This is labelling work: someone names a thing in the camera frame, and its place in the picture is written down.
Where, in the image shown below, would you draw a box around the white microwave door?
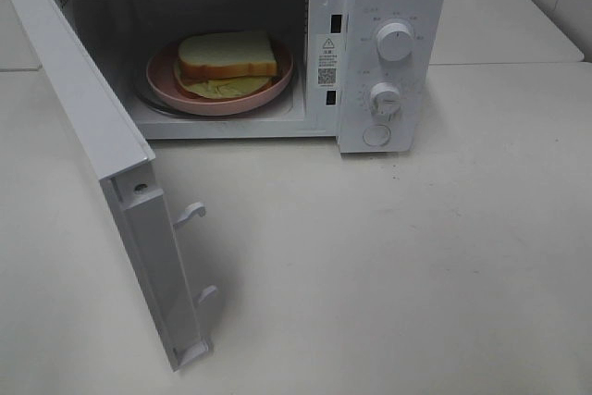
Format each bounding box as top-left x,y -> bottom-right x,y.
10,0 -> 217,370

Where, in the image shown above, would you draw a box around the white round door button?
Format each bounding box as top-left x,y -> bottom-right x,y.
363,124 -> 391,147

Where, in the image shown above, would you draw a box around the pink round plate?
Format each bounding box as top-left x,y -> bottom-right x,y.
146,40 -> 296,117

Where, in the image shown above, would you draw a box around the white lower microwave knob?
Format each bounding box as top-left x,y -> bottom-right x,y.
369,82 -> 401,119

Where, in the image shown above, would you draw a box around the white microwave oven body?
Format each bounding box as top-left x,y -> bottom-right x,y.
56,0 -> 443,153

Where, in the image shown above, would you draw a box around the white bread sandwich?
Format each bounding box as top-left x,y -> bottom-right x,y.
173,31 -> 278,100

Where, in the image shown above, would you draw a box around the white microwave knob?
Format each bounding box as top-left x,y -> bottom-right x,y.
376,19 -> 414,62
369,82 -> 401,119

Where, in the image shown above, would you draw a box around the white upper microwave knob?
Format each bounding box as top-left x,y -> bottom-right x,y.
376,19 -> 414,62

